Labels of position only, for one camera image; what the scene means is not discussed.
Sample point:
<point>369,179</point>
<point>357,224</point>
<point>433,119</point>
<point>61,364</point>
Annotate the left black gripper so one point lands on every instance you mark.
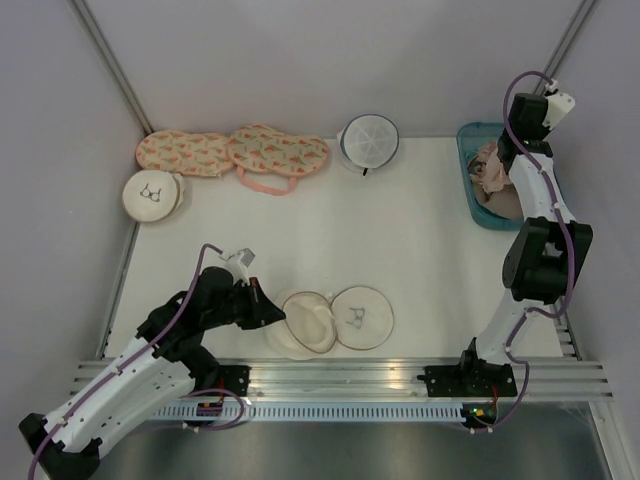
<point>262,310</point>

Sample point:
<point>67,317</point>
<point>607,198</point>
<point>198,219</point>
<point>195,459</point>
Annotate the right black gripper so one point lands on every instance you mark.
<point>543,129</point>

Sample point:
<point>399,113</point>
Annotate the light pink bra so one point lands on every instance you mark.
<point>486,169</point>

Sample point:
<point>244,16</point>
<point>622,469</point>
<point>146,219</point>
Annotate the beige round laundry bag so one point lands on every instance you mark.
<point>358,318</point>

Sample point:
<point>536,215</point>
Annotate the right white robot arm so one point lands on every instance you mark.
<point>544,262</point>

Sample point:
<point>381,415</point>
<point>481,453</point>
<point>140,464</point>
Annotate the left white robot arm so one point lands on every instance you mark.
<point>163,362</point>

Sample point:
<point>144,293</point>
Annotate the beige bra in bin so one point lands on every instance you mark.
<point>504,203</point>

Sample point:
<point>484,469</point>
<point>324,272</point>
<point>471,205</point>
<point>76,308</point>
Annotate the beige glasses-print laundry bag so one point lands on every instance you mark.
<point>153,195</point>

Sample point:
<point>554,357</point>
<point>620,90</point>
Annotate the white mesh laundry bag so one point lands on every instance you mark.
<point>368,142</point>

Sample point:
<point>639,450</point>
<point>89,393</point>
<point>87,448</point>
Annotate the floral bra bag left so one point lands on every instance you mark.
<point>187,154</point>

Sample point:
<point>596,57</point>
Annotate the teal plastic bin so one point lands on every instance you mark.
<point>469,140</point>

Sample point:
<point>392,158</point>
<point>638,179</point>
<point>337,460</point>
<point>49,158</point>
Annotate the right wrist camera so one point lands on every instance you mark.
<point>559,104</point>

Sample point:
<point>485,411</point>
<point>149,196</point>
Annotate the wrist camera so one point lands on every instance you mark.
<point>238,263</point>
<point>559,104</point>

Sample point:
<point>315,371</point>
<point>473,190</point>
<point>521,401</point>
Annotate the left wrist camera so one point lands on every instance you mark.
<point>238,263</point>

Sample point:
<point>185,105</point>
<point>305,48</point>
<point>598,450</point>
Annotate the aluminium mounting rail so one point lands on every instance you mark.
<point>272,380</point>

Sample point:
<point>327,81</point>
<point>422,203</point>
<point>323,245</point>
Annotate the right frame post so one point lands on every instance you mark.
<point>570,36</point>

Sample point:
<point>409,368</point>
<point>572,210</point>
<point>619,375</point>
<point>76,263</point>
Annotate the frame post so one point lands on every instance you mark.
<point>570,36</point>
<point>101,44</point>

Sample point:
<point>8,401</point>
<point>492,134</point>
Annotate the white slotted cable duct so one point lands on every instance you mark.
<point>192,411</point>

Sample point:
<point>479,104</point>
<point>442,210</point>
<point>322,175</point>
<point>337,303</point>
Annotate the floral bra bag pink handle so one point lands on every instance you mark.
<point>262,150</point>

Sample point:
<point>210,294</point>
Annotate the left frame post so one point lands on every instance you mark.
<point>101,44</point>

